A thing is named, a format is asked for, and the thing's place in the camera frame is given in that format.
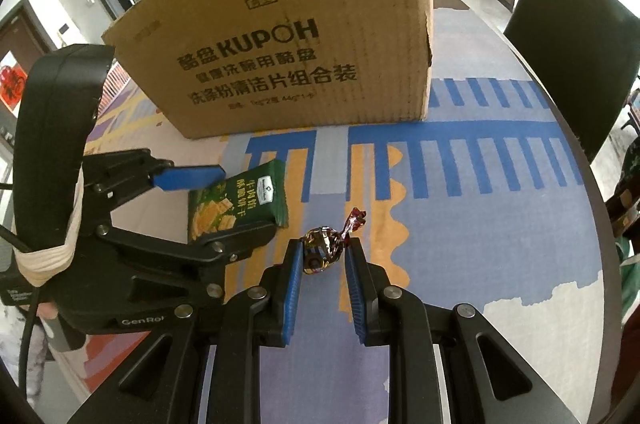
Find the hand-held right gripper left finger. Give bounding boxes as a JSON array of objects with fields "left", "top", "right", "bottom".
[{"left": 67, "top": 238, "right": 305, "bottom": 424}]

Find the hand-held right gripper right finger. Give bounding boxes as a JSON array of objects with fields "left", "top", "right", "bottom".
[{"left": 344, "top": 238, "right": 581, "bottom": 424}]

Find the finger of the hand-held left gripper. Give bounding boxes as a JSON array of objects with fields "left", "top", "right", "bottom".
[
  {"left": 82, "top": 148, "right": 227, "bottom": 205},
  {"left": 95, "top": 220, "right": 279, "bottom": 302}
]

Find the green snack packet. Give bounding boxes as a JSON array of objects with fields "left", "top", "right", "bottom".
[{"left": 187, "top": 159, "right": 290, "bottom": 245}]

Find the foil candy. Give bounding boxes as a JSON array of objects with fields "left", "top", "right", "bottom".
[{"left": 301, "top": 206, "right": 370, "bottom": 275}]

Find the cardboard box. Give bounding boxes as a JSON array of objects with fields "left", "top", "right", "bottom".
[{"left": 101, "top": 0, "right": 435, "bottom": 141}]

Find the printed colourful tablecloth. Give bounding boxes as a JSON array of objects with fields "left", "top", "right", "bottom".
[{"left": 82, "top": 0, "right": 623, "bottom": 424}]

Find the dark dining chair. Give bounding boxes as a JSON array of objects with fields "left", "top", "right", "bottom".
[{"left": 502, "top": 0, "right": 640, "bottom": 165}]

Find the red wall decoration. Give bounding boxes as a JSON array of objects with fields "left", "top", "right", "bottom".
[{"left": 0, "top": 62, "right": 28, "bottom": 107}]

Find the black cable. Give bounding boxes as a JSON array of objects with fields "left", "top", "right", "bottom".
[{"left": 0, "top": 181, "right": 41, "bottom": 400}]

